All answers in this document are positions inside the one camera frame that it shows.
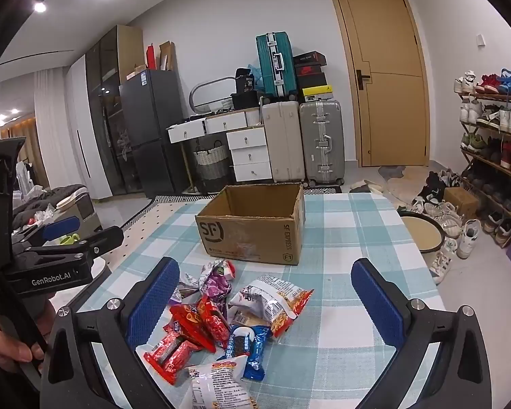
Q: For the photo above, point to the green watering can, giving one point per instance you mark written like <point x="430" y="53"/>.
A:
<point x="70" y="239"/>

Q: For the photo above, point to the pile of sneakers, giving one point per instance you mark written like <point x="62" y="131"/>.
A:
<point x="443" y="217"/>

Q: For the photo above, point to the dark grey refrigerator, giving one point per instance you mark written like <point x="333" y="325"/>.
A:
<point x="149" y="136"/>

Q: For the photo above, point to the person's left hand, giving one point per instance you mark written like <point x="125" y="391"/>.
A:
<point x="4" y="345"/>

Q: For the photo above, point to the oval mirror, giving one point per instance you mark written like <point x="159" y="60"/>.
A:
<point x="208" y="91"/>

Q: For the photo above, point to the yellow wooden door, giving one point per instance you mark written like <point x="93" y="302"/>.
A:
<point x="387" y="115"/>

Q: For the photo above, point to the yellow black shoe box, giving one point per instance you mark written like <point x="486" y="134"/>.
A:
<point x="317" y="93"/>

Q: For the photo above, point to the purple snack packet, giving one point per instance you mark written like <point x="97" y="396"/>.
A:
<point x="215" y="283"/>

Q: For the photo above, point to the dark grey bin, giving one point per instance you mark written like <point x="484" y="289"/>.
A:
<point x="85" y="211"/>

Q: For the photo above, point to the white orange chips bag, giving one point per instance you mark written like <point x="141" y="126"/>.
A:
<point x="276" y="302"/>

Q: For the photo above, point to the white sheer curtain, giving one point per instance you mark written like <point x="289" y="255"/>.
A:
<point x="51" y="128"/>

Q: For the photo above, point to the teal suitcase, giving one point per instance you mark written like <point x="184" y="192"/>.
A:
<point x="270" y="72"/>

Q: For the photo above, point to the small cardboard box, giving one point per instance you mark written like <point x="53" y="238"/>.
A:
<point x="135" y="73"/>

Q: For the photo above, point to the white red snack packet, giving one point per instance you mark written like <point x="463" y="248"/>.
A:
<point x="227" y="267"/>

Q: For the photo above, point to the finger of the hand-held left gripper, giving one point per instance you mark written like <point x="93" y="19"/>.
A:
<point x="106" y="238"/>
<point x="61" y="227"/>

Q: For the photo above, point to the pile of clothes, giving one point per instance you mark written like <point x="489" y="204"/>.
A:
<point x="59" y="194"/>

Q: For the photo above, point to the woven laundry basket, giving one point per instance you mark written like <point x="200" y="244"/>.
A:
<point x="213" y="164"/>

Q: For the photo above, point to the beige suitcase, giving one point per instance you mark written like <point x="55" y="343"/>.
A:
<point x="283" y="145"/>

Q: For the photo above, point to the blue plastic bag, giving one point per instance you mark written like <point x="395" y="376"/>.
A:
<point x="257" y="74"/>

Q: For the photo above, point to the beige slipper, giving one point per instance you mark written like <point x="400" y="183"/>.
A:
<point x="366" y="186"/>

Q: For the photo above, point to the large printed cardboard box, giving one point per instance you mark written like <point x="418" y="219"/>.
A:
<point x="247" y="238"/>

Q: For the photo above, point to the brown carton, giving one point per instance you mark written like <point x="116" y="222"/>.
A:
<point x="462" y="202"/>

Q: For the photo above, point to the blue cookie packet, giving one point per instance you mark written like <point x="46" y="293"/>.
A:
<point x="247" y="347"/>

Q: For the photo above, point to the white snack packet orange print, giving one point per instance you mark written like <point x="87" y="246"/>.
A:
<point x="219" y="385"/>

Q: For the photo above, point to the person's left forearm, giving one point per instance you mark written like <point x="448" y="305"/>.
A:
<point x="0" y="387"/>

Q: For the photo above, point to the grey floor mat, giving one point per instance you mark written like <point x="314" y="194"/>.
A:
<point x="389" y="171"/>

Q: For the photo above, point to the ceiling spotlight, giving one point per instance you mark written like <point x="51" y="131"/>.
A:
<point x="39" y="7"/>

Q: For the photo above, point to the dark glass cabinet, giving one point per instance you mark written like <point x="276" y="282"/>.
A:
<point x="106" y="115"/>

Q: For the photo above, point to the red triangular snack packet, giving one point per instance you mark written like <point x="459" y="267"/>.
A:
<point x="183" y="314"/>

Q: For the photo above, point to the red paper bag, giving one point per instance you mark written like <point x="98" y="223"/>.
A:
<point x="151" y="57"/>

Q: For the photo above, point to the wooden shoe rack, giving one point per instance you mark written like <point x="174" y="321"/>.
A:
<point x="494" y="164"/>

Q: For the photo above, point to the beige floor mat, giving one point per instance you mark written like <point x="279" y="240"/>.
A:
<point x="409" y="185"/>

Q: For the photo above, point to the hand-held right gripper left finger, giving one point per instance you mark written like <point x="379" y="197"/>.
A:
<point x="153" y="302"/>

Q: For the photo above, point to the white dresser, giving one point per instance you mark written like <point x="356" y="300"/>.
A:
<point x="249" y="157"/>

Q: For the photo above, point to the black printed box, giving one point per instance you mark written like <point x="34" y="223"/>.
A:
<point x="245" y="81"/>

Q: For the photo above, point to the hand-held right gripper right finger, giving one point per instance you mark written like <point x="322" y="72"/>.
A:
<point x="379" y="302"/>

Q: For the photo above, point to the white light switch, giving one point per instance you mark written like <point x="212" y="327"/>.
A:
<point x="480" y="39"/>

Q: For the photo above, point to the red black shoe box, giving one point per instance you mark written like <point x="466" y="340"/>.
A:
<point x="308" y="70"/>

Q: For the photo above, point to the red candy packet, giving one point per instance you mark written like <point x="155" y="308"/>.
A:
<point x="170" y="353"/>

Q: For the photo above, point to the flat brown cardboard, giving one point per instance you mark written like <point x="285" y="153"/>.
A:
<point x="167" y="57"/>

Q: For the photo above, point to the silver suitcase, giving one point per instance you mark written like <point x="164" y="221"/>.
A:
<point x="321" y="145"/>

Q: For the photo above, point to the white wardrobe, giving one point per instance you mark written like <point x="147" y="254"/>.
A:
<point x="79" y="136"/>

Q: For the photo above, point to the round beige stool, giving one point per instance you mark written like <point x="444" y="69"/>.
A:
<point x="421" y="232"/>

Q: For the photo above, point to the long red snack packet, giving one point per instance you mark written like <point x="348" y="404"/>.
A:
<point x="211" y="326"/>

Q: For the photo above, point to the silver snack packet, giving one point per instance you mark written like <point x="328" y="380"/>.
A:
<point x="188" y="283"/>

